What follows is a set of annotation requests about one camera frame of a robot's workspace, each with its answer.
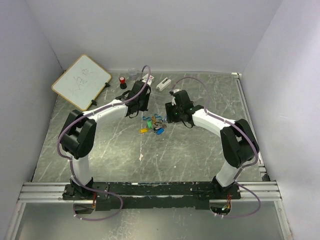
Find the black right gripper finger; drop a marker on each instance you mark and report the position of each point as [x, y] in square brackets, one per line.
[169, 107]
[171, 117]

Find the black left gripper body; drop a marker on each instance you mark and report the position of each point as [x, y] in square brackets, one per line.
[144, 103]

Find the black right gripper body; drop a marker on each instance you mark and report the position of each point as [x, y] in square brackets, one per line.
[180, 111]

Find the blue key tag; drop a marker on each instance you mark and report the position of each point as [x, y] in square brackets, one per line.
[160, 131]

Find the yellow key tag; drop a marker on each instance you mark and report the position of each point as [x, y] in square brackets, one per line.
[143, 130]

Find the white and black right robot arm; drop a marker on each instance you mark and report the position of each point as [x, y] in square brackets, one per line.
[237, 139]

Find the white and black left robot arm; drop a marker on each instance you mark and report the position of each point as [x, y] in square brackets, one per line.
[78, 133]

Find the red and black stamp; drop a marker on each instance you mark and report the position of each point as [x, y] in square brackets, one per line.
[122, 81]

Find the white and red cardboard box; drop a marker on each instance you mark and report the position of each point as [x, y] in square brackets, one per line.
[147, 76]

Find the white rectangular device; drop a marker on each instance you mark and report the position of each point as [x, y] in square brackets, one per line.
[163, 84]

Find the clear plastic cup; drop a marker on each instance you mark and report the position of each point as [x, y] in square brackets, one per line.
[132, 74]

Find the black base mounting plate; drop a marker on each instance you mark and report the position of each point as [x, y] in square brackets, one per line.
[149, 195]

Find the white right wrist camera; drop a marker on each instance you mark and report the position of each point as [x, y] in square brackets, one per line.
[173, 93]

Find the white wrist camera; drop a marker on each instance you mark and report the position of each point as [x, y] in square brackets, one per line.
[148, 81]
[173, 93]

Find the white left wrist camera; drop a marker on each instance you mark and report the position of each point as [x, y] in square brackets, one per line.
[148, 81]

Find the white board with wooden frame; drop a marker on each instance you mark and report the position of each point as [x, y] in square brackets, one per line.
[82, 82]

